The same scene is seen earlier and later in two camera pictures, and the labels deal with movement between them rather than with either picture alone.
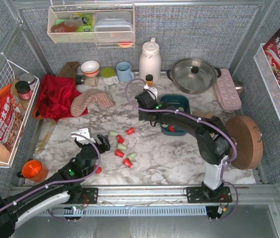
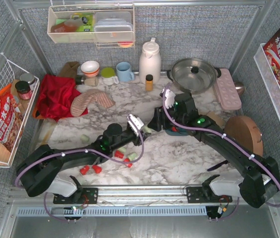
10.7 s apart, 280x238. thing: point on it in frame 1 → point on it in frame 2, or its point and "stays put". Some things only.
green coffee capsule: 132,155 stays put
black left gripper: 100,144 → 138,138
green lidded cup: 108,76 stays put
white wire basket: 7,98 stays put
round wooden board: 248,139 stays put
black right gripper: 143,115 → 157,119
